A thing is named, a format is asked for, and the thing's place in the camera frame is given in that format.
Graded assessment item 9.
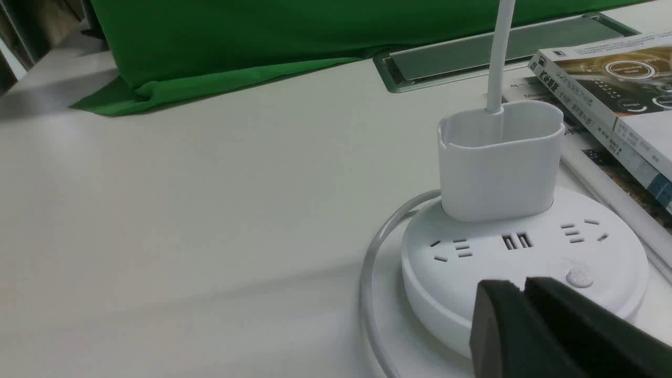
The middle white book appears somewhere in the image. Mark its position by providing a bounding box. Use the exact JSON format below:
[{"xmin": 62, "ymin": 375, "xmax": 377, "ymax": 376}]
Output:
[{"xmin": 502, "ymin": 76, "xmax": 588, "ymax": 138}]

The white desk lamp socket base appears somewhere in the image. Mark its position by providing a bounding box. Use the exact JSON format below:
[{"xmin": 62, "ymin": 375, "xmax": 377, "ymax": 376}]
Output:
[{"xmin": 401, "ymin": 1, "xmax": 648, "ymax": 357}]

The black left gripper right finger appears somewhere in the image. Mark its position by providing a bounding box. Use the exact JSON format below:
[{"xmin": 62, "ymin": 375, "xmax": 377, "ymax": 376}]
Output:
[{"xmin": 524, "ymin": 277, "xmax": 671, "ymax": 377}]

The top autonomous driving book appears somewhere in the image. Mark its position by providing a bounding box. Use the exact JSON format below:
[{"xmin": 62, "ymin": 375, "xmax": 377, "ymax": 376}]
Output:
[{"xmin": 528, "ymin": 31, "xmax": 671, "ymax": 211}]

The white lamp power cable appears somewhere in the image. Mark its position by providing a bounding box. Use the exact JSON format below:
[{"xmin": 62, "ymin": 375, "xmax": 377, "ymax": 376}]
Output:
[{"xmin": 360, "ymin": 189, "xmax": 443, "ymax": 378}]

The bottom large thin book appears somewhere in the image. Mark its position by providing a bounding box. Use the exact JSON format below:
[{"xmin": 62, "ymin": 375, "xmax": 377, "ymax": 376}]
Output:
[{"xmin": 561, "ymin": 133, "xmax": 671, "ymax": 282}]

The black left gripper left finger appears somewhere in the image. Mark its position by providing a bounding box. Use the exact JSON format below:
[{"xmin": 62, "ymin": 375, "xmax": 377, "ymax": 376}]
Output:
[{"xmin": 469, "ymin": 280, "xmax": 587, "ymax": 377}]

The green backdrop cloth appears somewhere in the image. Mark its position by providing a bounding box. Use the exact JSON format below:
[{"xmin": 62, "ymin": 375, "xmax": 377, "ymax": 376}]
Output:
[{"xmin": 70, "ymin": 0, "xmax": 652, "ymax": 117}]

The grey desk cable grommet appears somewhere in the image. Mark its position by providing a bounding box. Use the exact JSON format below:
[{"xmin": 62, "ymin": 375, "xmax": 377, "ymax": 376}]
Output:
[{"xmin": 373, "ymin": 13, "xmax": 642, "ymax": 94}]

